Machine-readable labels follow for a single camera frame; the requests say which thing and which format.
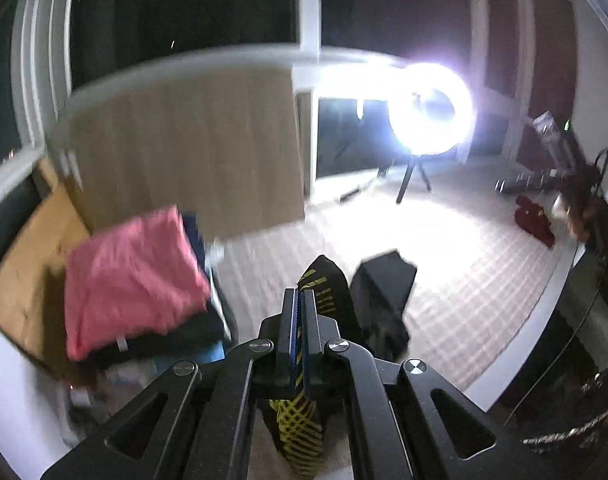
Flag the white window frame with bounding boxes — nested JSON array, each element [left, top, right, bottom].
[[11, 0, 535, 201]]

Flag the pink folded cloth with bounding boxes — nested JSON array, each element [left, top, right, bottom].
[[65, 204, 213, 362]]

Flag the dark red cloth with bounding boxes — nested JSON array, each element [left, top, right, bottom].
[[514, 195, 557, 249]]

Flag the blue cloth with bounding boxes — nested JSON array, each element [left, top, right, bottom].
[[151, 342, 225, 367]]

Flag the person's black tweed clothing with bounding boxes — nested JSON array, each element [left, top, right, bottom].
[[521, 360, 608, 466]]

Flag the wooden board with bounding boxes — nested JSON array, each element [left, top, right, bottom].
[[51, 66, 307, 242]]

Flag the black power adapter cable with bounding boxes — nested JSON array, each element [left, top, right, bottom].
[[336, 170, 389, 204]]

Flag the plaid bed blanket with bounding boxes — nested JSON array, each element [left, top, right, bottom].
[[204, 157, 585, 480]]

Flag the brown cardboard box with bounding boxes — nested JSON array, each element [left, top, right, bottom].
[[0, 160, 93, 378]]

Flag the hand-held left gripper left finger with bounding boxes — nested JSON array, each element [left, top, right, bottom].
[[41, 288, 299, 480]]

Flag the black yellow striped shorts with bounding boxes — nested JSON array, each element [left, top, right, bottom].
[[260, 249, 418, 479]]

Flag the ring light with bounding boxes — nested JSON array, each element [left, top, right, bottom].
[[386, 61, 474, 155]]

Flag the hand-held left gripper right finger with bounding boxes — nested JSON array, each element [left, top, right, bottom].
[[303, 290, 535, 480]]

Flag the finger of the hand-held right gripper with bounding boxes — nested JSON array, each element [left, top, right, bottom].
[[495, 171, 560, 195]]

